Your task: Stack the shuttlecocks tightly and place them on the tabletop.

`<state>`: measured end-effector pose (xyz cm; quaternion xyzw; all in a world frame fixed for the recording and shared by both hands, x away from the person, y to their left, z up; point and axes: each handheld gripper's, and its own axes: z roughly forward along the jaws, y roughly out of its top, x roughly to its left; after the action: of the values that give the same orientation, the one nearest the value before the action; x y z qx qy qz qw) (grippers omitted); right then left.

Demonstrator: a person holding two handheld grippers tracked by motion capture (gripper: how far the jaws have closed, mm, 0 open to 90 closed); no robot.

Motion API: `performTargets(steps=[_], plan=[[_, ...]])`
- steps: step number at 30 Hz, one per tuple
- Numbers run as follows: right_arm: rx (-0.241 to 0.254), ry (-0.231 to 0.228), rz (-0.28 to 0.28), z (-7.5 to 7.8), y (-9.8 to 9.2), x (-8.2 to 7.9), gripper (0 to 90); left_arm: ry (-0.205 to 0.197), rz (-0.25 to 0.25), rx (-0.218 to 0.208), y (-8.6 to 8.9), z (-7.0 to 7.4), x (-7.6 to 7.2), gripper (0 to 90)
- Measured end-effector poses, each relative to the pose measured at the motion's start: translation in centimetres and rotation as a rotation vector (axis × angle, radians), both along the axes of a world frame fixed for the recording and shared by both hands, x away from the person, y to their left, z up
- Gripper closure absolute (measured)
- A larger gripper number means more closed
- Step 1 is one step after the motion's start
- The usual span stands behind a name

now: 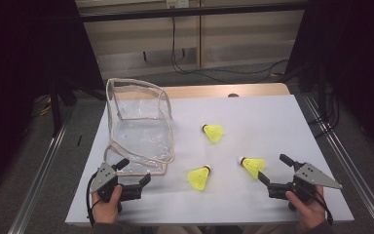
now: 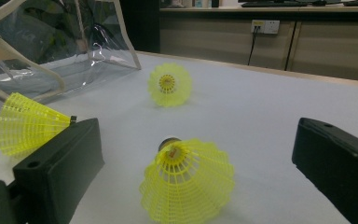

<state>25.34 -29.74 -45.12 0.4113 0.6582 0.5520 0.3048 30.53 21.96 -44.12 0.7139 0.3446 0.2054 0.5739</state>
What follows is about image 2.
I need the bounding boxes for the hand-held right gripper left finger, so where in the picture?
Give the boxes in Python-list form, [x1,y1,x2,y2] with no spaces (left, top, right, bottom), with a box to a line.
[12,117,105,224]

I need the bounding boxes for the yellow plastic shuttlecock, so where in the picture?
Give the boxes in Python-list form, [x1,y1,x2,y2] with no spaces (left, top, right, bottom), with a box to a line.
[139,136,236,224]
[146,63,194,108]
[0,91,78,158]

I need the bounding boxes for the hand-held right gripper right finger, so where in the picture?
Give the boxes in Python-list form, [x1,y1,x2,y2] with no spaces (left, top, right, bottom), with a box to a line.
[291,117,358,224]

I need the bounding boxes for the white table sheet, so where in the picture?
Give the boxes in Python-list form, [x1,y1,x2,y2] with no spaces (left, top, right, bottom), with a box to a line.
[0,50,358,224]

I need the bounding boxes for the black keyboard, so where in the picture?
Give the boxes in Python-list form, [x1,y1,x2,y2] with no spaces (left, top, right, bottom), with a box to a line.
[241,1,309,7]

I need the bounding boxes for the transparent bag with beige trim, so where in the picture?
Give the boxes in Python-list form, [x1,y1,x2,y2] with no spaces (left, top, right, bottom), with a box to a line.
[0,0,143,104]

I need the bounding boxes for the white wall socket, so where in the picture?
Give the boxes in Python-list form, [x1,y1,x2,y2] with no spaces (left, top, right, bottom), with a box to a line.
[251,19,281,35]

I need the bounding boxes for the black socket cable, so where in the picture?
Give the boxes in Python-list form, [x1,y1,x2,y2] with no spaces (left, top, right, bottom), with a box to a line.
[247,26,260,66]

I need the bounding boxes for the beige wooden cabinet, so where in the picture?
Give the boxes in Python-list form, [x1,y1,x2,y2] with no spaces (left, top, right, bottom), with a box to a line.
[159,6,358,83]

